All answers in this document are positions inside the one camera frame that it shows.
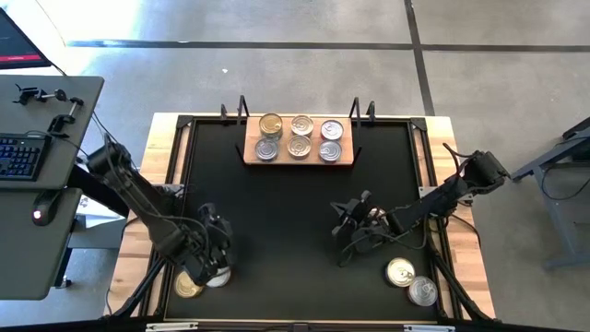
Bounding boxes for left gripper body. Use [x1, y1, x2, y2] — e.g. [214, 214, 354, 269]
[191, 202, 236, 285]

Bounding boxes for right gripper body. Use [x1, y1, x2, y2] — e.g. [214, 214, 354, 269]
[348, 189, 400, 254]

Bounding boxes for green label fish can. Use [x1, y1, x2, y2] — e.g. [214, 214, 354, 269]
[205, 266, 232, 290]
[254, 136, 280, 162]
[257, 112, 284, 139]

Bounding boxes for red label tuna can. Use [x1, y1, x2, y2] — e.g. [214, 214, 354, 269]
[317, 139, 344, 163]
[319, 119, 346, 142]
[407, 275, 439, 308]

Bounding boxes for wooden shelf black metal legs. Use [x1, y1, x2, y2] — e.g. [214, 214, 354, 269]
[233, 94, 365, 167]

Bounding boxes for black table mat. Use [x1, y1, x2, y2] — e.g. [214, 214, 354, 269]
[164, 120, 439, 322]

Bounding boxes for tin can pale lid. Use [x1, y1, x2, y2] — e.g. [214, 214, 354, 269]
[384, 256, 417, 289]

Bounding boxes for white paper sheet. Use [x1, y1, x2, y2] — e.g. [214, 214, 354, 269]
[76, 195, 130, 219]

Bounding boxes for black computer mouse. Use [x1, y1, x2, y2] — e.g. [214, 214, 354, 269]
[30, 190, 60, 228]

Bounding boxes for black desk clamp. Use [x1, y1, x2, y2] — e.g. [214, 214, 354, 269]
[12, 83, 69, 106]
[47, 95, 86, 139]

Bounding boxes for grey metal stand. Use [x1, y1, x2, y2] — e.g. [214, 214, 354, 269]
[510, 117, 590, 272]

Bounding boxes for black keyboard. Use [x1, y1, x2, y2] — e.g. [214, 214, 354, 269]
[0, 132, 53, 182]

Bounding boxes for grey desk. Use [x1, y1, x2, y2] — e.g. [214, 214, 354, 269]
[0, 75, 105, 302]

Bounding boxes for dark desk monitor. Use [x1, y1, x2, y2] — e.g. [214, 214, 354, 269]
[0, 6, 53, 71]

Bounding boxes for silver metal bracket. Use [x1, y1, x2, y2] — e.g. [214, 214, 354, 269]
[403, 324, 457, 332]
[145, 322, 200, 332]

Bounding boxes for black cable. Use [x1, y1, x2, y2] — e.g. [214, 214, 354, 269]
[538, 160, 590, 202]

